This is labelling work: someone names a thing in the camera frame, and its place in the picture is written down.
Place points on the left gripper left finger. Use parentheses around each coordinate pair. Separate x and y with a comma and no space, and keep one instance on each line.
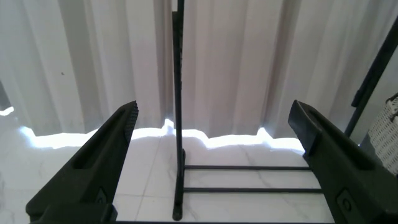
(87,174)

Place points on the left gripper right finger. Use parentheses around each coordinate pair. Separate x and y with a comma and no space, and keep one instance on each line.
(351,174)

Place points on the white laundry basket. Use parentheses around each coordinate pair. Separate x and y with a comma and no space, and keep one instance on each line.
(387,137)

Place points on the black clothes rack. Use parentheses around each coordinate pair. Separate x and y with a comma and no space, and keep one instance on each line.
(178,93)

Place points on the white curtain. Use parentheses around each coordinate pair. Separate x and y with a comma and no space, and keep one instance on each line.
(93,62)

